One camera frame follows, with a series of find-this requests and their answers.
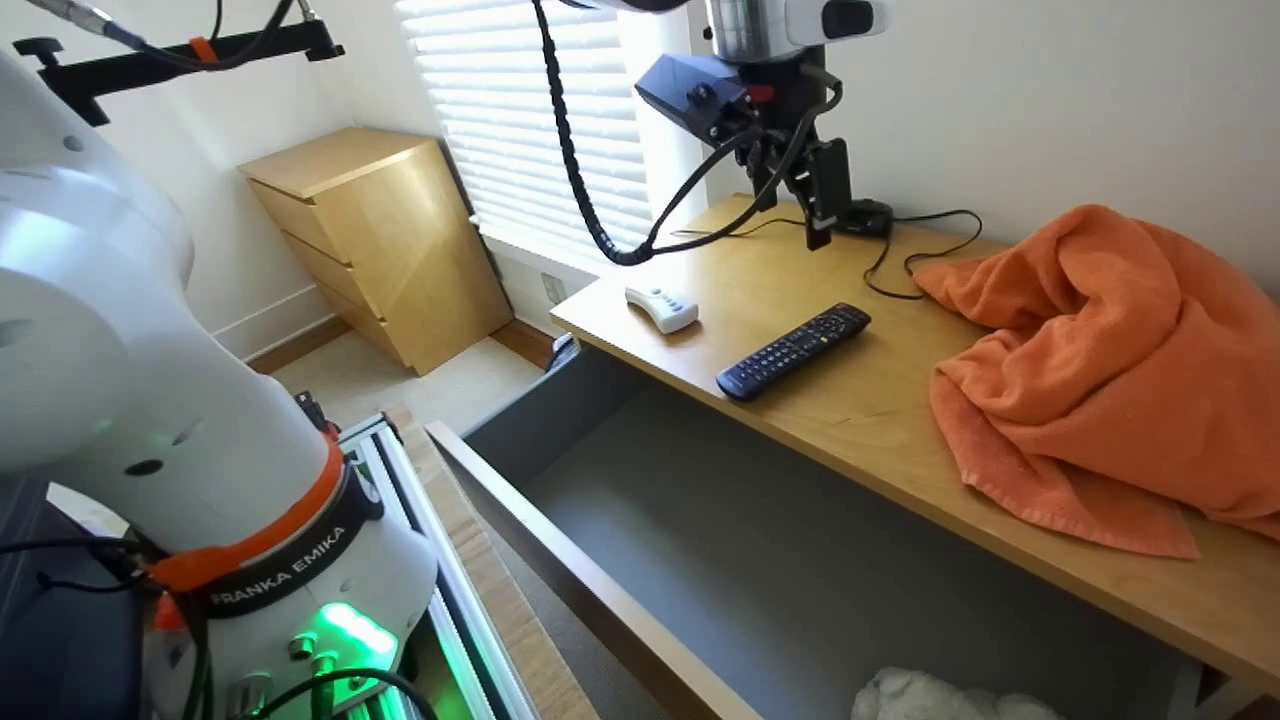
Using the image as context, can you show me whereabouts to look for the black round device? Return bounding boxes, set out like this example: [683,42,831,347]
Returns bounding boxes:
[834,198,895,240]

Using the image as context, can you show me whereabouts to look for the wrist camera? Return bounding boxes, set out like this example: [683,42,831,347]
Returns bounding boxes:
[634,54,753,148]

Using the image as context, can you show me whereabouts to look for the small white remote controller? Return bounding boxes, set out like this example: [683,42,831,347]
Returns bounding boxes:
[625,285,700,335]

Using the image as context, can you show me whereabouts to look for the black cable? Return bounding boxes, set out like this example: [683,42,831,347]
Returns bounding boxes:
[668,207,986,301]

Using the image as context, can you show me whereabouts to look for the wooden chest of drawers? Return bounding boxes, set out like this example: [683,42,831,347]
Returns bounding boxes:
[238,127,515,378]

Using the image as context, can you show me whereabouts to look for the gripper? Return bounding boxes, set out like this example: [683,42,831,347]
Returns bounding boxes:
[746,56,855,252]

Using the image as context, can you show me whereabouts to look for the dark box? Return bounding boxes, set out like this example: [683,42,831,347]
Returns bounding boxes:
[0,474,146,720]

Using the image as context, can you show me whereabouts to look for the orange towel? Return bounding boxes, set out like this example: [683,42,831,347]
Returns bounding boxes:
[911,204,1280,561]

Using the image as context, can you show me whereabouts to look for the white fluffy cloth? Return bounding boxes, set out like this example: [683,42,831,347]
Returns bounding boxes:
[850,666,1063,720]

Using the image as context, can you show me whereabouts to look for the drawer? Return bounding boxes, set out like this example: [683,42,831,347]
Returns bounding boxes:
[425,334,1280,720]

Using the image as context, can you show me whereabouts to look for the window with white blinds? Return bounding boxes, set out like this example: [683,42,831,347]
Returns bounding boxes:
[392,0,657,273]

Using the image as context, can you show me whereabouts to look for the black remote controller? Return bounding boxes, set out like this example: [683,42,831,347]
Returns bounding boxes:
[715,303,873,403]

